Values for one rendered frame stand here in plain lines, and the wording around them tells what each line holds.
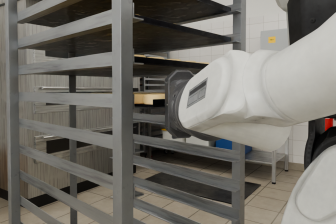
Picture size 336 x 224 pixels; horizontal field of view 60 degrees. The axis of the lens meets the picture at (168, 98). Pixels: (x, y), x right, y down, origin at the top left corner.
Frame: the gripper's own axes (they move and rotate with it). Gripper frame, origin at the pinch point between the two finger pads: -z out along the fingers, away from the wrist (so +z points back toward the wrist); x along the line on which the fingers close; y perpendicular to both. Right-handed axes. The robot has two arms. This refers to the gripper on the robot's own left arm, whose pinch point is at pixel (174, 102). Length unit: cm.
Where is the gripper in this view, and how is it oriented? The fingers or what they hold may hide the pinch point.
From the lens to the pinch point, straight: 56.7
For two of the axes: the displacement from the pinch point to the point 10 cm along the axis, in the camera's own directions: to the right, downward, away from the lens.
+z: 2.8, 0.3, -9.6
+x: 0.0, -10.0, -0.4
